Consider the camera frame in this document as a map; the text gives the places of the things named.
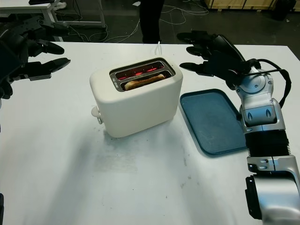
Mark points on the blue plastic tray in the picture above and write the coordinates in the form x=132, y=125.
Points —
x=211, y=119

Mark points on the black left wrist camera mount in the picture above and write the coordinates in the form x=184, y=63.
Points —
x=5, y=90

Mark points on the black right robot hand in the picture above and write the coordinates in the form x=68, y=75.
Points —
x=220, y=63

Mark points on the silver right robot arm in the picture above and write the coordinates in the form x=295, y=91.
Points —
x=262, y=112

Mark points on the person in dark trousers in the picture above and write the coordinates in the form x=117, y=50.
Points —
x=151, y=21

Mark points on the white office desk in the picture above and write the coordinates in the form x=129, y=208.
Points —
x=35, y=9

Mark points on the black bin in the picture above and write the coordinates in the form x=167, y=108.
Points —
x=282, y=9

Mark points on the wooden crate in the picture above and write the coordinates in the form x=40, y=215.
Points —
x=234, y=3

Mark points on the browned toast slice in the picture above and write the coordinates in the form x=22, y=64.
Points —
x=143, y=82

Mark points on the white two-slot toaster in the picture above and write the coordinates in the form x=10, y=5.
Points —
x=140, y=105

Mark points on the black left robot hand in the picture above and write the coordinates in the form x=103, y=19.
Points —
x=37, y=70

